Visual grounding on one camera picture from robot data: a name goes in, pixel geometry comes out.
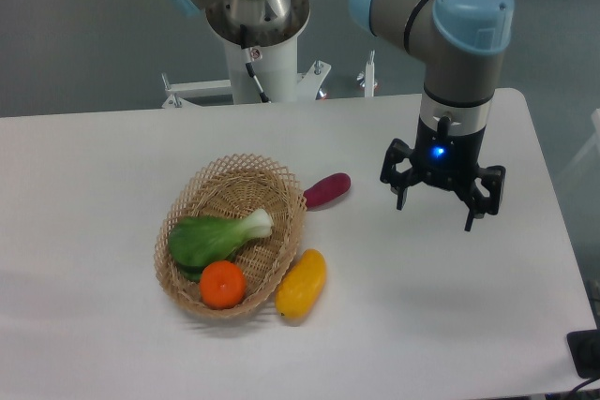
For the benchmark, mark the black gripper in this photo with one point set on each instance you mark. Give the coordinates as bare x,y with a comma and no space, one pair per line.
446,152

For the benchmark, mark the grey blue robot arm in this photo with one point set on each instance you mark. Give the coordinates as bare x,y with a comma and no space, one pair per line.
460,42

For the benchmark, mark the woven wicker basket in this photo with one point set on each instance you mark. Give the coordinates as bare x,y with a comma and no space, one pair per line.
233,187

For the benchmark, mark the purple sweet potato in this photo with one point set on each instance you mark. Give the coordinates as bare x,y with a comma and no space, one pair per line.
327,190

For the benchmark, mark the yellow mango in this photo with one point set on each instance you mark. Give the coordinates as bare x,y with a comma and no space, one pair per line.
301,287

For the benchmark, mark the orange fruit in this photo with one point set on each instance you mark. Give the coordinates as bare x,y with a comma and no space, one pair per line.
222,285

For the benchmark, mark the green bok choy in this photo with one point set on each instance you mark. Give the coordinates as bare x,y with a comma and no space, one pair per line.
196,242

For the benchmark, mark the black device with cable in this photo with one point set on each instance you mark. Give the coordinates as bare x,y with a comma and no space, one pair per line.
584,349

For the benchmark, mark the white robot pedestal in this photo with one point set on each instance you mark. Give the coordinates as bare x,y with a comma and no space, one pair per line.
260,42

